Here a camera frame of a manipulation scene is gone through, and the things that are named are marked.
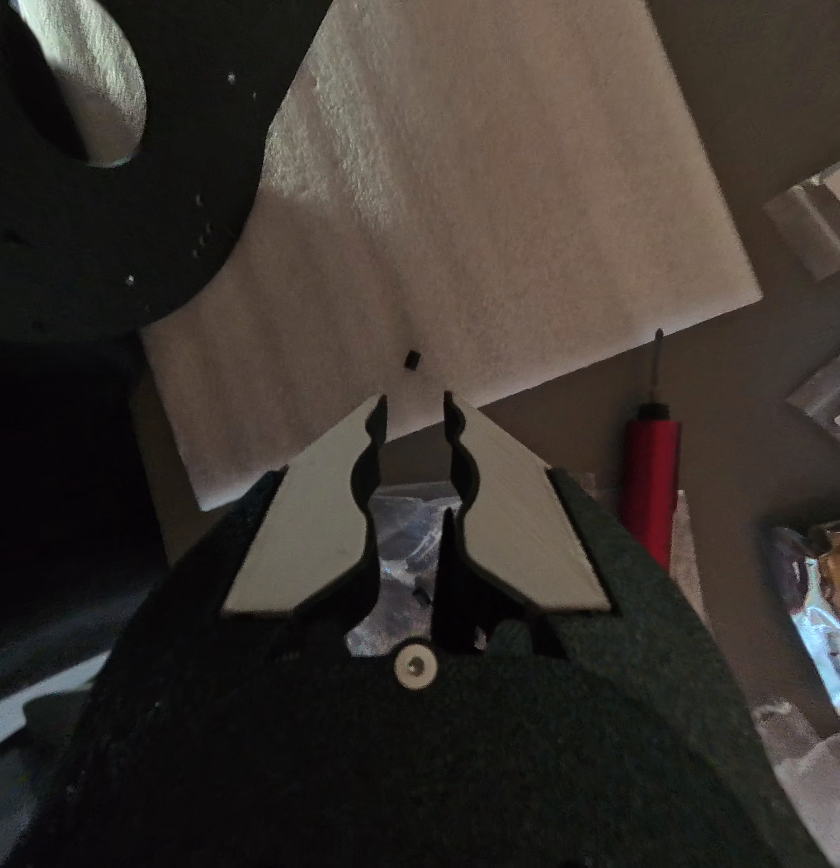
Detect white foam sheet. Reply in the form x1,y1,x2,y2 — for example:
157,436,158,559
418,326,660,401
27,0,764,514

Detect pink electric screwdriver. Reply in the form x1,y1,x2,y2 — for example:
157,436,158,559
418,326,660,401
620,327,684,572

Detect scattered small hardware bags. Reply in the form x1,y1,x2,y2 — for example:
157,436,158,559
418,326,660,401
762,156,840,436

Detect dark foil parts bag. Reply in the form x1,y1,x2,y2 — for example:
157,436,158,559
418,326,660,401
771,521,840,721

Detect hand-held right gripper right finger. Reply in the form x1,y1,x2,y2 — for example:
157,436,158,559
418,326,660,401
444,391,612,614

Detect large clear plastic bag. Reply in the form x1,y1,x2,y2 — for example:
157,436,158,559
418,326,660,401
344,483,840,868

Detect black metal plate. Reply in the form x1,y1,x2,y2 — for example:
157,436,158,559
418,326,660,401
0,0,334,344

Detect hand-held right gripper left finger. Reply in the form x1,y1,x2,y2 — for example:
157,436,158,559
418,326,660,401
223,395,388,618

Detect dark grey desk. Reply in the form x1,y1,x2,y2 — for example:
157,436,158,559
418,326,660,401
128,0,840,868

